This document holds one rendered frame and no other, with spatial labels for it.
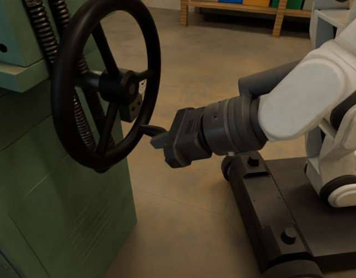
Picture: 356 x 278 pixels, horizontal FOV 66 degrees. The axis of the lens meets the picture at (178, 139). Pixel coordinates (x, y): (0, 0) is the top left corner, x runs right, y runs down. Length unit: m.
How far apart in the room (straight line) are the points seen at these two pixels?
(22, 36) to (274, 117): 0.35
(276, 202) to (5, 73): 0.96
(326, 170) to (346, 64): 0.69
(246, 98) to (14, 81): 0.33
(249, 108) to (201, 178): 1.02
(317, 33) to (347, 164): 0.44
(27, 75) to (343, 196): 0.97
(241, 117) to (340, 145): 0.54
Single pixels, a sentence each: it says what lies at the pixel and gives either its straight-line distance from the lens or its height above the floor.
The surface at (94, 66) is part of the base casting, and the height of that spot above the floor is 0.75.
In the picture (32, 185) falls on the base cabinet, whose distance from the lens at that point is 0.66.
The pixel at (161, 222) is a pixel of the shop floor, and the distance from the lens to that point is 1.25.
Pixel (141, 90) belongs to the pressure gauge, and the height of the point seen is 0.64.
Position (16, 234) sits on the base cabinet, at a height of 0.52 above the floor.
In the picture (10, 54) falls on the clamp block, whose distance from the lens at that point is 0.46.
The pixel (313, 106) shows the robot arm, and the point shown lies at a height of 0.87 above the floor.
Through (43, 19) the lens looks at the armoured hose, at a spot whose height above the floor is 0.93.
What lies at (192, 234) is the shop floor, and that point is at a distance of 1.22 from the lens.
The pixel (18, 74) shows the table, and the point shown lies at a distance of 0.44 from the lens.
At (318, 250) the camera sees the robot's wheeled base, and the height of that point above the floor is 0.17.
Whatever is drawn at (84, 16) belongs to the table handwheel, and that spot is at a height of 0.94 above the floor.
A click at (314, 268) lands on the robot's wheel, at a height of 0.19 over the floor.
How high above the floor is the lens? 1.04
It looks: 40 degrees down
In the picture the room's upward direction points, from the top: straight up
